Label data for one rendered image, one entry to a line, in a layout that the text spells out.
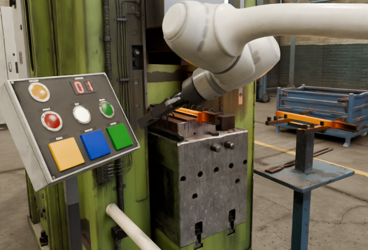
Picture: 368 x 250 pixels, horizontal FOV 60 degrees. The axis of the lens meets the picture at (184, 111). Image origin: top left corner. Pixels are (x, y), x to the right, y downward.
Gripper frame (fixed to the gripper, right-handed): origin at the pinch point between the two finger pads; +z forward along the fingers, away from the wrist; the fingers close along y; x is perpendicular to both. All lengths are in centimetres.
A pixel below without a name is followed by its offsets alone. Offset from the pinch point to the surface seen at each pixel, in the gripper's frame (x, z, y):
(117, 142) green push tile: -1.5, 12.5, -2.5
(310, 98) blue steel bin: -29, 48, 423
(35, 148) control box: 3.8, 13.7, -27.0
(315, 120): -28, -21, 85
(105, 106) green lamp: 10.6, 12.8, 0.0
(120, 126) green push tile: 2.8, 12.5, 1.6
